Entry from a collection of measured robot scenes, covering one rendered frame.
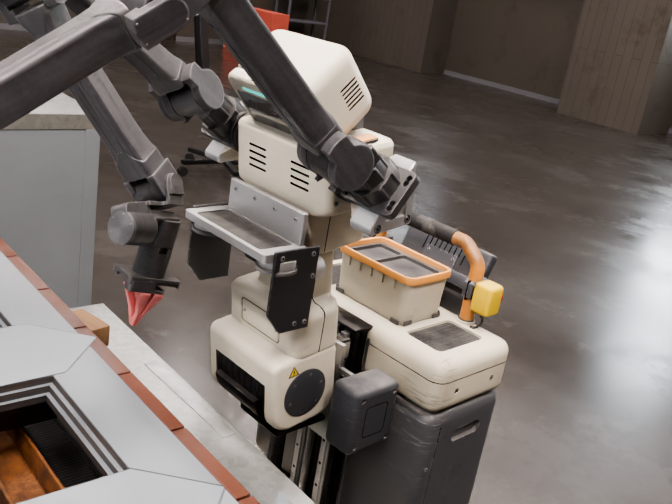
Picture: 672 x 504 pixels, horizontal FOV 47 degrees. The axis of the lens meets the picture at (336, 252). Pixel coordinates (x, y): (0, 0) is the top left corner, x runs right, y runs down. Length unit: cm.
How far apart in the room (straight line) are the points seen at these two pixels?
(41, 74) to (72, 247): 137
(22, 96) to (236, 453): 76
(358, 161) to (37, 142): 114
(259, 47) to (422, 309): 85
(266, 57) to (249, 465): 71
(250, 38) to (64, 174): 123
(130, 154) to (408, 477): 88
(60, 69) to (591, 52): 1147
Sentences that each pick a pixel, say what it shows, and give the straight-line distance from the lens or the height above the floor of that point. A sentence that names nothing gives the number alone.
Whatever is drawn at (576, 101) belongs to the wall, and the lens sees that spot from 1229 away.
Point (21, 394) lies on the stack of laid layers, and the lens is 129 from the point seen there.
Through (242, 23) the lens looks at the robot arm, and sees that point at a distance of 103.
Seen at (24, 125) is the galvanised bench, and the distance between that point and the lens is 212.
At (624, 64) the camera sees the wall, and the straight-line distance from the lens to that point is 1196.
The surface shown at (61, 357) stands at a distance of 135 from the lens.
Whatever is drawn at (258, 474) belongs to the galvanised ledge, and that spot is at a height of 68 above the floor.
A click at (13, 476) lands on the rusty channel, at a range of 138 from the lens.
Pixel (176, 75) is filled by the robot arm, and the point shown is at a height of 128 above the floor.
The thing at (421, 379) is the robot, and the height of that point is 76.
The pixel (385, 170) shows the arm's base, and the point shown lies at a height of 122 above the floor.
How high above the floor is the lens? 151
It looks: 20 degrees down
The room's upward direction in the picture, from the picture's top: 10 degrees clockwise
